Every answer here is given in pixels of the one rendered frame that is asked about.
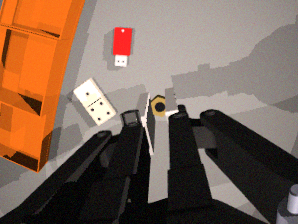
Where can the white domino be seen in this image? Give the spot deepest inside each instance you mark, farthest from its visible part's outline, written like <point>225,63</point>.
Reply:
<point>94,101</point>

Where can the yellow hex nut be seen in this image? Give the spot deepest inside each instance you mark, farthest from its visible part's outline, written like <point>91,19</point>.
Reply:
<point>158,105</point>

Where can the orange rack of bins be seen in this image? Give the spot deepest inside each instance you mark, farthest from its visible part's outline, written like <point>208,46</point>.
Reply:
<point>31,74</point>

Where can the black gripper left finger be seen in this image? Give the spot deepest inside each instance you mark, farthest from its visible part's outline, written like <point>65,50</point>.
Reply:
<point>61,197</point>

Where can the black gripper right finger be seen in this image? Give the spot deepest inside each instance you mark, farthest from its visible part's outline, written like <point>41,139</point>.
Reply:
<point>266,174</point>

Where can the red usb stick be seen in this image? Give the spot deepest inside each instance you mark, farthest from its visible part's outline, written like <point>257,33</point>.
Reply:
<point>122,45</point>

